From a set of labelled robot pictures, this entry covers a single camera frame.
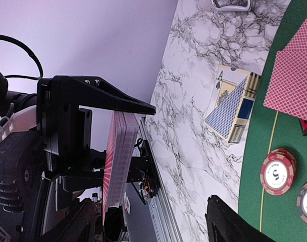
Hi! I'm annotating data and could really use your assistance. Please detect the triangular all-in button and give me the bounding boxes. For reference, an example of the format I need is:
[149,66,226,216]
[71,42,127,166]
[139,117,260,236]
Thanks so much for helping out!
[299,119,307,136]

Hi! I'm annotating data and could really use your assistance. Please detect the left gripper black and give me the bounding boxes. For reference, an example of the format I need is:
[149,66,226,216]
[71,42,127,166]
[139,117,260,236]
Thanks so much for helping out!
[36,75,159,197]

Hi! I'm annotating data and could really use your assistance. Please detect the playing card box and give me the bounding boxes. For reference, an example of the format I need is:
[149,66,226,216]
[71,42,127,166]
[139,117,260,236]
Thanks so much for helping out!
[204,65,260,143]

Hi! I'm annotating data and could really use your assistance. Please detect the round green poker mat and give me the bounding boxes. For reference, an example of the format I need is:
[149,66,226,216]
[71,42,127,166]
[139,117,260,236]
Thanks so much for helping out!
[238,0,307,242]

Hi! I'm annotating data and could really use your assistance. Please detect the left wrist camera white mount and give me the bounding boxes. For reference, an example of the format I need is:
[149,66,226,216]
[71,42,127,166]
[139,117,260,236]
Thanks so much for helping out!
[0,104,61,227]

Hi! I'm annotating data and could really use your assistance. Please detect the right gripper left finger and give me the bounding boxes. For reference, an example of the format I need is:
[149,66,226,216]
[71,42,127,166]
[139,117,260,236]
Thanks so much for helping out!
[37,199,96,242]

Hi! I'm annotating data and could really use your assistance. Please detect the front aluminium rail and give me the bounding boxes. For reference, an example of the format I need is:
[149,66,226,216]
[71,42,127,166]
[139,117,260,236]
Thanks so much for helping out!
[123,118,184,242]

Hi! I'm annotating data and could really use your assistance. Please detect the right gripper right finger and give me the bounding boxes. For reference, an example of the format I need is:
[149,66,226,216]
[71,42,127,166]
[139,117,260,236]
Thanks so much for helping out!
[205,195,270,241]

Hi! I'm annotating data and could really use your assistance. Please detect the red-backed playing card deck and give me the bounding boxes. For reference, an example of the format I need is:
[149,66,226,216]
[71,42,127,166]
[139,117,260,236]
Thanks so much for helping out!
[103,111,139,217]

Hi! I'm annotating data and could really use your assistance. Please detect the aluminium poker case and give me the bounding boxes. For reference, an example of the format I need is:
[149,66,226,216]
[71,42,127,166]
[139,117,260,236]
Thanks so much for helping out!
[211,0,255,12]

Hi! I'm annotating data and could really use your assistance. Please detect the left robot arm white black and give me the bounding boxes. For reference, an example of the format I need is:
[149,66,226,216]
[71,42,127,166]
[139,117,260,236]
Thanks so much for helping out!
[0,35,156,179]

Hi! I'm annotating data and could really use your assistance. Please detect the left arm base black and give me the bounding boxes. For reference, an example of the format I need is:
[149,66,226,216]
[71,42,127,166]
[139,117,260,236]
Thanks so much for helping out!
[131,138,161,205]

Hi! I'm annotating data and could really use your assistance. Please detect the dealt red-backed cards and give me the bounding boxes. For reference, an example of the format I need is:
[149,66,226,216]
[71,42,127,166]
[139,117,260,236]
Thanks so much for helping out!
[264,18,307,121]

